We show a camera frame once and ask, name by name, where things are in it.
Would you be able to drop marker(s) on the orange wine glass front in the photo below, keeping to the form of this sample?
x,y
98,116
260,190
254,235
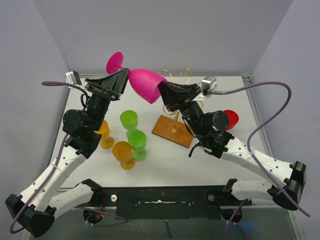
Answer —
x,y
123,153

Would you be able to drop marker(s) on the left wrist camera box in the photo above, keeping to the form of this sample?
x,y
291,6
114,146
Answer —
x,y
73,78

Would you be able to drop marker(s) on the green wine glass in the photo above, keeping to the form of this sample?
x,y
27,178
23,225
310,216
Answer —
x,y
129,120
138,140

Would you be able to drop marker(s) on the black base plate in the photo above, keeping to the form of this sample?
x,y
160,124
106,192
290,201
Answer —
x,y
164,203

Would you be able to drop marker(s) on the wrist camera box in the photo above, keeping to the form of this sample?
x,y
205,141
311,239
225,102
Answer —
x,y
208,84
73,78

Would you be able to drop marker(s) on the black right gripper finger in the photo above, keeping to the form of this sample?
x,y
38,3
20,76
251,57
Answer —
x,y
174,90
169,99

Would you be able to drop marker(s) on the red plastic wine glass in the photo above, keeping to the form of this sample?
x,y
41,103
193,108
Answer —
x,y
233,118

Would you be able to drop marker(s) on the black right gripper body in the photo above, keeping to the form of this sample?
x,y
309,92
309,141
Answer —
x,y
192,113

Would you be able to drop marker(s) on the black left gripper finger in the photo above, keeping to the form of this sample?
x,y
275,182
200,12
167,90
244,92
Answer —
x,y
115,82
102,92

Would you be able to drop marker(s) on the orange wine glass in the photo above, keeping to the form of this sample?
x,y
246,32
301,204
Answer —
x,y
106,141
123,153

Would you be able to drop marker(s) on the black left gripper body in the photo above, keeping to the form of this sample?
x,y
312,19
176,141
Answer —
x,y
98,104

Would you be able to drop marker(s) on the pink plastic wine glass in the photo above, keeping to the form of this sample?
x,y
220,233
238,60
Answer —
x,y
143,81

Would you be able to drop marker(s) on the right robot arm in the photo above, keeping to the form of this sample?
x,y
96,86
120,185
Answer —
x,y
283,182

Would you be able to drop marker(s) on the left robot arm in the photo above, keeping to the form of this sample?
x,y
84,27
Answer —
x,y
37,207

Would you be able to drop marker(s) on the orange wine glass left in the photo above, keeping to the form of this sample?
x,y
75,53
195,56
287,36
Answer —
x,y
106,141

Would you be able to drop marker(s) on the gold wire wine glass rack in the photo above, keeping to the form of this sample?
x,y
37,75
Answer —
x,y
171,129

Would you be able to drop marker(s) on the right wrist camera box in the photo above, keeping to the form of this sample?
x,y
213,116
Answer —
x,y
208,84

